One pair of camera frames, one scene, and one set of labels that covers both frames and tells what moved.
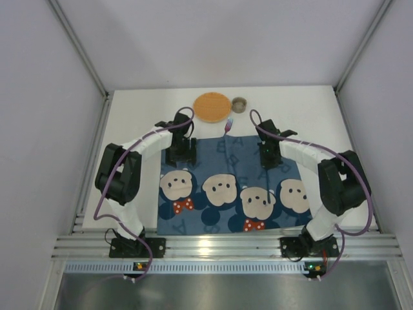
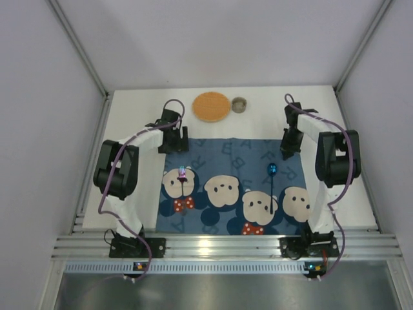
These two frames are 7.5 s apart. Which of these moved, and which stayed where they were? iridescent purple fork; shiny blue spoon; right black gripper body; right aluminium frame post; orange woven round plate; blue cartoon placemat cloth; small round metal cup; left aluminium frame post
Moved: shiny blue spoon; iridescent purple fork; right black gripper body
Stayed: orange woven round plate; left aluminium frame post; right aluminium frame post; blue cartoon placemat cloth; small round metal cup
